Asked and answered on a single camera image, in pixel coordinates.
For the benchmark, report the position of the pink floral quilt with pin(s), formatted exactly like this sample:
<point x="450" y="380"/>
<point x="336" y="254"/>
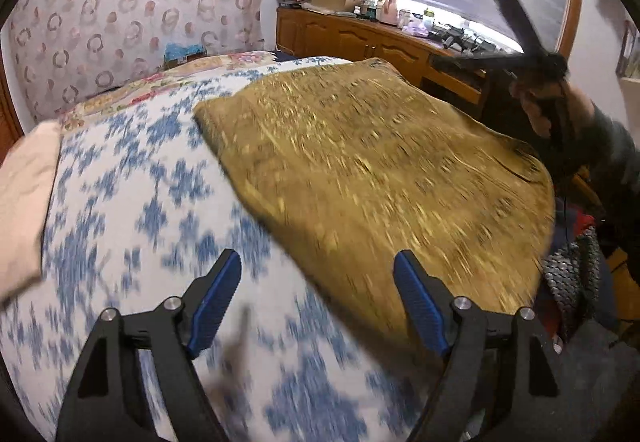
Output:
<point x="150" y="87"/>

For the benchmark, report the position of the mustard patterned shirt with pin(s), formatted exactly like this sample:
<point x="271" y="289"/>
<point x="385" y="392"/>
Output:
<point x="375" y="162"/>

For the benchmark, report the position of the pink bottle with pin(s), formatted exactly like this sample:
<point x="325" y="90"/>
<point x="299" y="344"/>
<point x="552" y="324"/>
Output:
<point x="390" y="9"/>

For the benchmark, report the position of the teal cloth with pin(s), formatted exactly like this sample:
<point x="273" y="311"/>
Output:
<point x="185" y="53"/>

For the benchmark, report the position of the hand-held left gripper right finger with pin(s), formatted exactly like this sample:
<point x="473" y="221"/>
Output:
<point x="417" y="302"/>

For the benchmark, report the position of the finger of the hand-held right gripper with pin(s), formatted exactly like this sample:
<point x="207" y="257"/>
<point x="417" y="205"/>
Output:
<point x="475" y="62"/>
<point x="515" y="19"/>

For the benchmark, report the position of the person's right hand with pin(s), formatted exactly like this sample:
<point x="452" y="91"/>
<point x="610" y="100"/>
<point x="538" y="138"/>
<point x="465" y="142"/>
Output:
<point x="575" y="107"/>

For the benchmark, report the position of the beige pillow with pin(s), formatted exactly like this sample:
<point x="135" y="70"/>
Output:
<point x="25" y="202"/>

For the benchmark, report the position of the scale patterned bag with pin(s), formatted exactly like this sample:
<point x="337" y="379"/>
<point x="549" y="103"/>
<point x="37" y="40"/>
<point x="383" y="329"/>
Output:
<point x="570" y="272"/>

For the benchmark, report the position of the white blue floral blanket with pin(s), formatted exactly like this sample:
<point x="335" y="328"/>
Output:
<point x="150" y="222"/>

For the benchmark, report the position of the wooden cabinet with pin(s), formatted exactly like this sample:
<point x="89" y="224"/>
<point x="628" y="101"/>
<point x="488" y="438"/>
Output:
<point x="350" y="37"/>

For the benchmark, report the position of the cardboard box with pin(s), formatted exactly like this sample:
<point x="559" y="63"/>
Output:
<point x="332" y="1"/>

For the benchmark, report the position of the wall picture frame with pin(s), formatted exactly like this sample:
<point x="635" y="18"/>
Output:
<point x="630" y="49"/>

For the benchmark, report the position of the wooden door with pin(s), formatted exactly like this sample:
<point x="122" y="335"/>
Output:
<point x="9" y="117"/>

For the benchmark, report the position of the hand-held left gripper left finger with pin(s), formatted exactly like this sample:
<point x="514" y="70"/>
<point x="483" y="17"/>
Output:
<point x="217" y="302"/>

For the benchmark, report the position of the red cloth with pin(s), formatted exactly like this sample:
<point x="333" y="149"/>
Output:
<point x="582" y="222"/>

